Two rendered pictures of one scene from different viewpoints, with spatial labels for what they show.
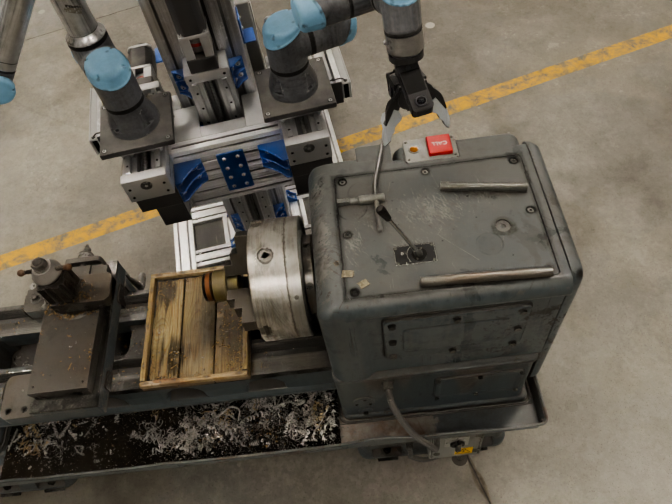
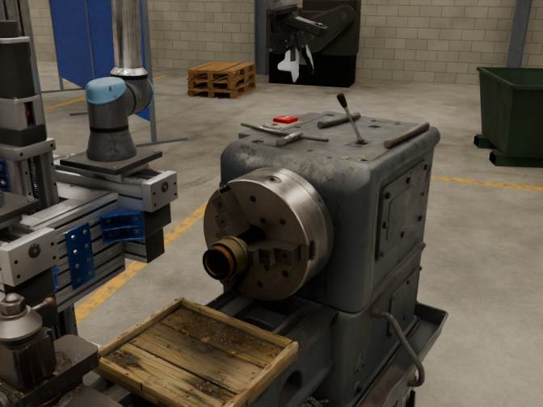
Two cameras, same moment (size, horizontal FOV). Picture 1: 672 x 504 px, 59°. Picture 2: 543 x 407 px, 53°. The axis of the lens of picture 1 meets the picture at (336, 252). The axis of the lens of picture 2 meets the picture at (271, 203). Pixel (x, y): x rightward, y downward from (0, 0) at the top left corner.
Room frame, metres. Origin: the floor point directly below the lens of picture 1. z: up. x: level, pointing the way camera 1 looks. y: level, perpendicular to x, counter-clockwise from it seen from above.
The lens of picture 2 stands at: (0.21, 1.24, 1.65)
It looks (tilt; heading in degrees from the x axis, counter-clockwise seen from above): 21 degrees down; 299
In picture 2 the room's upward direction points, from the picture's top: 1 degrees clockwise
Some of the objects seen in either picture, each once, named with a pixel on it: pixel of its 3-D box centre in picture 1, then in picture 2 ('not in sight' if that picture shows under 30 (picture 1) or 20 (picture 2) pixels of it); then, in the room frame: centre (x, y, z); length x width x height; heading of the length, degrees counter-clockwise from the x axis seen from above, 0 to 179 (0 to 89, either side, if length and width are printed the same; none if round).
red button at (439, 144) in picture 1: (439, 145); (285, 120); (1.02, -0.31, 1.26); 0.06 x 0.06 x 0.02; 86
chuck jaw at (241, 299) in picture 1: (249, 311); (278, 252); (0.75, 0.24, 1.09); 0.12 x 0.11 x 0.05; 176
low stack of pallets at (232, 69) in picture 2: not in sight; (223, 78); (5.61, -6.68, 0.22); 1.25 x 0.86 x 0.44; 104
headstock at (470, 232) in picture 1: (431, 258); (332, 195); (0.82, -0.24, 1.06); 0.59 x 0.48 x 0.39; 86
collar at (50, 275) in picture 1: (44, 270); (15, 320); (0.96, 0.77, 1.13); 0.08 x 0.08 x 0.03
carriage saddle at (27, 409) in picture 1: (64, 337); not in sight; (0.89, 0.82, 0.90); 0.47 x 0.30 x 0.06; 176
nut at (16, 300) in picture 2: (38, 263); (12, 303); (0.96, 0.77, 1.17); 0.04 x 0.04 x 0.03
